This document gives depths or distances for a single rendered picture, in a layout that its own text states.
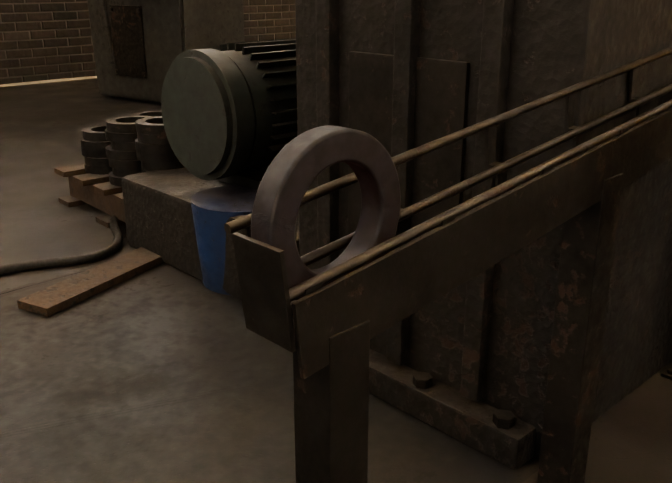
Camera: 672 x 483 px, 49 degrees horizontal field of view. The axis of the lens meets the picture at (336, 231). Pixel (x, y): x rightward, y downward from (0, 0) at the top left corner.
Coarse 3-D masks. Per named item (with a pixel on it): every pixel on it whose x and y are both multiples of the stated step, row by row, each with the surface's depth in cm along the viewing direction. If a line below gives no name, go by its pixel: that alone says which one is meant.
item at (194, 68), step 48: (240, 48) 219; (288, 48) 227; (192, 96) 214; (240, 96) 205; (288, 96) 214; (192, 144) 219; (240, 144) 208; (144, 192) 238; (192, 192) 228; (144, 240) 245; (192, 240) 223
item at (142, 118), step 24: (120, 120) 280; (144, 120) 257; (96, 144) 286; (120, 144) 271; (144, 144) 252; (168, 144) 252; (72, 168) 301; (96, 168) 291; (120, 168) 272; (144, 168) 258; (168, 168) 255; (72, 192) 306; (96, 192) 288; (120, 192) 275; (120, 216) 276
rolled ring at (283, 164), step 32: (320, 128) 74; (288, 160) 70; (320, 160) 72; (352, 160) 75; (384, 160) 78; (288, 192) 70; (384, 192) 79; (256, 224) 71; (288, 224) 71; (384, 224) 81; (288, 256) 72; (352, 256) 80
